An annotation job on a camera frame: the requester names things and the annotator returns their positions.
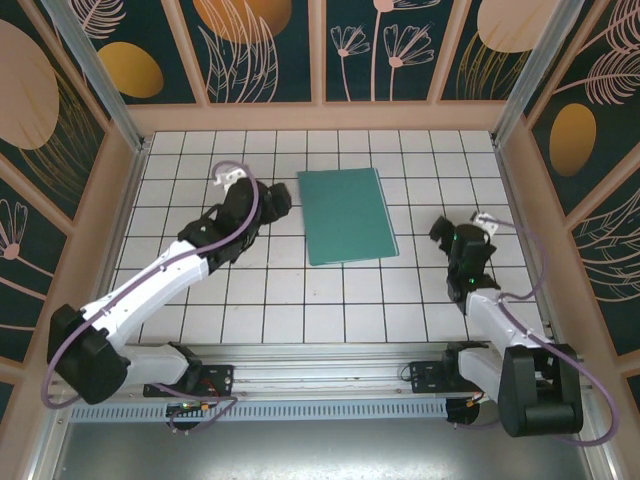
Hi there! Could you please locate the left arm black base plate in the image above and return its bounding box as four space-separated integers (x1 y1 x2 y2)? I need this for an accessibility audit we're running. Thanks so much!
143 363 237 399

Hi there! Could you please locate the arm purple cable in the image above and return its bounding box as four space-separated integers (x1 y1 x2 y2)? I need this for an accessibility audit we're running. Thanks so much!
452 215 621 447
43 159 262 432

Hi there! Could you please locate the aluminium frame post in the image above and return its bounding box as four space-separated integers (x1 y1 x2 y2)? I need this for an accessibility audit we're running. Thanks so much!
491 0 587 147
39 0 152 154

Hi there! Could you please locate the grey sheet metal panel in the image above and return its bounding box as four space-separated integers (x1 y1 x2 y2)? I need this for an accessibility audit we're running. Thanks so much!
27 418 617 480

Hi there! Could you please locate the green paper folder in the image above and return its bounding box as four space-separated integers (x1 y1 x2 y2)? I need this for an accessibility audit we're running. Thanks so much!
296 167 400 267

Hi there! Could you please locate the grey slotted cable duct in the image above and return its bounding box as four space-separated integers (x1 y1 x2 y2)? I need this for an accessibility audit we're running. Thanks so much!
69 402 450 422

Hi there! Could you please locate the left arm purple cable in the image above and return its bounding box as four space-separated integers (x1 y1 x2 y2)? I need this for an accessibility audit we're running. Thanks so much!
43 159 262 432

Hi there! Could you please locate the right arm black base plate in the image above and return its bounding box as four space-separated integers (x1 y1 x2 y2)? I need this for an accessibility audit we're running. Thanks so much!
408 359 501 396

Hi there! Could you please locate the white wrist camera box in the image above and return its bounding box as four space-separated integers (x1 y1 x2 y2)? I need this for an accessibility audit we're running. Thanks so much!
211 168 247 190
470 211 500 235

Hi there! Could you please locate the aluminium mounting rail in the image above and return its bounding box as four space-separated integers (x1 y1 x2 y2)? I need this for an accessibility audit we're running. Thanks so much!
47 342 600 402

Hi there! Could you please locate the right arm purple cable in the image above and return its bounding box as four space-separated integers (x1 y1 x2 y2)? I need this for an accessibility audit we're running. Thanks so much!
452 215 621 447

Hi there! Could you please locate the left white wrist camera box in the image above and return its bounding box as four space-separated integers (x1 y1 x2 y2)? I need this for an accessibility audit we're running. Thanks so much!
211 168 247 190

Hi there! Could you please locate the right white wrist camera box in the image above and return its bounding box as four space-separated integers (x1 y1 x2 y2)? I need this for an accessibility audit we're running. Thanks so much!
470 211 500 235

